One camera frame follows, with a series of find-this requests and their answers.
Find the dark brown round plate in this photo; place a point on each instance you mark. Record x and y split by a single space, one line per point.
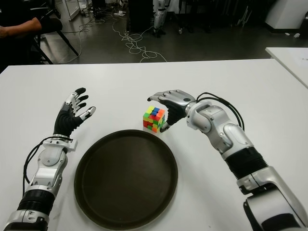
126 179

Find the multicoloured Rubik's cube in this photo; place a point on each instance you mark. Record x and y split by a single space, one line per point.
152 118

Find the person bare forearm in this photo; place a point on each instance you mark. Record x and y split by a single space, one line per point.
22 27

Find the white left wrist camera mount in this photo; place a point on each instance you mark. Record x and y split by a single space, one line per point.
73 145

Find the white humanoid robot legs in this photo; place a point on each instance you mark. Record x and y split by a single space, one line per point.
158 16

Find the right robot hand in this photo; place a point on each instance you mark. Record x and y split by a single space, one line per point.
178 103

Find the white side table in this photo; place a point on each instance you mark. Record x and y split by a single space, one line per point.
291 60

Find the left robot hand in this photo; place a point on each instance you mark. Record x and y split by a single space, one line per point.
63 121

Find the person bare hand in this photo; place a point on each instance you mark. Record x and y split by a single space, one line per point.
3 31

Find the white floor cabinet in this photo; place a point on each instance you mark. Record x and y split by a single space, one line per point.
69 8

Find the white power strip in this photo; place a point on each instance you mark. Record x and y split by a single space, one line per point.
119 13

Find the black chair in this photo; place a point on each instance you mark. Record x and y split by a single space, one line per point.
51 24

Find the person in black shirt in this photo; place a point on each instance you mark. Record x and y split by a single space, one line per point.
12 10

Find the white curved cabinet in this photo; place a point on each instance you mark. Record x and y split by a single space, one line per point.
286 12

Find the grey metal stand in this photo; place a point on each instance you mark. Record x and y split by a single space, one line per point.
244 16

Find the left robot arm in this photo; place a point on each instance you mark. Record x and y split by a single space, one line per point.
45 168

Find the black cabinet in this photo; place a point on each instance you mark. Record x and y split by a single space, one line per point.
140 14

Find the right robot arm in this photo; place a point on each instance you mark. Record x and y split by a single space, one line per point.
231 137

